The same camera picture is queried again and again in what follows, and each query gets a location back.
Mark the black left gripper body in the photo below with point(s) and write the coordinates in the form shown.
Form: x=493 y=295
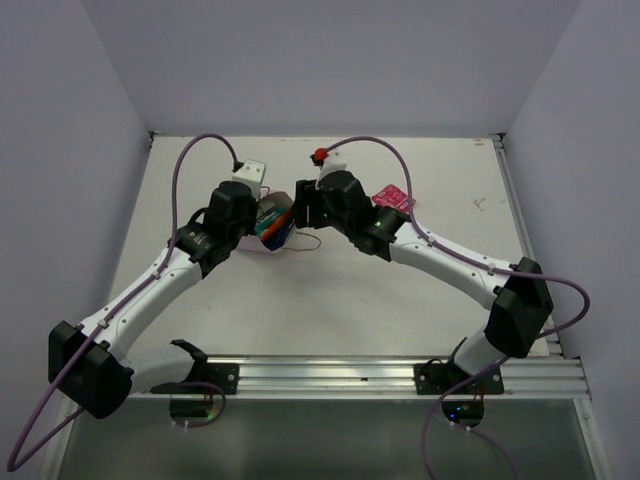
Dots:
x=247 y=225

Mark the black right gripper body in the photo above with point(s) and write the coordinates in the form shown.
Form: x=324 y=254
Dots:
x=337 y=221

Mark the orange fruit candy packet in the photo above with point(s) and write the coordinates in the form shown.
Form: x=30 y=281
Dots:
x=281 y=222

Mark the lilac paper bag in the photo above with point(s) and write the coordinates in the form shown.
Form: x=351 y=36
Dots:
x=298 y=242

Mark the green red candy packet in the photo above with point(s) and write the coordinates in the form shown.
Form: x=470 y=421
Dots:
x=267 y=219

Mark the blue Burts chips bag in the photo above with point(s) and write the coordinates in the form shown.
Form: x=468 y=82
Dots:
x=278 y=239

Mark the pink snack packet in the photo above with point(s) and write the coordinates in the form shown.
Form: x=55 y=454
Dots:
x=394 y=197

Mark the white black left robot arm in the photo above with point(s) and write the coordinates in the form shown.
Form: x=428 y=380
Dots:
x=89 y=362

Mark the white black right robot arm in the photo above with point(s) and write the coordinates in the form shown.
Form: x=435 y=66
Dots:
x=516 y=296

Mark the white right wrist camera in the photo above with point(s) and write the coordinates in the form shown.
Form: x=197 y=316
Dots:
x=328 y=161

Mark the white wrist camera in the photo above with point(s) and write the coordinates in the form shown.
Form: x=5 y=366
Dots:
x=328 y=161
x=251 y=174

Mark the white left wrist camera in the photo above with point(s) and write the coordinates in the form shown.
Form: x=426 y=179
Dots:
x=251 y=174

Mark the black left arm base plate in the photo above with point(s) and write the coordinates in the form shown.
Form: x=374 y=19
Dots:
x=225 y=376

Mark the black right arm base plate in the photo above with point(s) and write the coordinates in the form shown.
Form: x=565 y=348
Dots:
x=434 y=377

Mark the aluminium right side rail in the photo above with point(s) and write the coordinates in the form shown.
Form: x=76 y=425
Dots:
x=552 y=342

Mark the aluminium rail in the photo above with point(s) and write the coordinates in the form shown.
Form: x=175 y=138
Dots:
x=294 y=377
x=552 y=342

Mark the aluminium front rail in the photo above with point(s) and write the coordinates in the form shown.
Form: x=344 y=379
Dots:
x=294 y=377

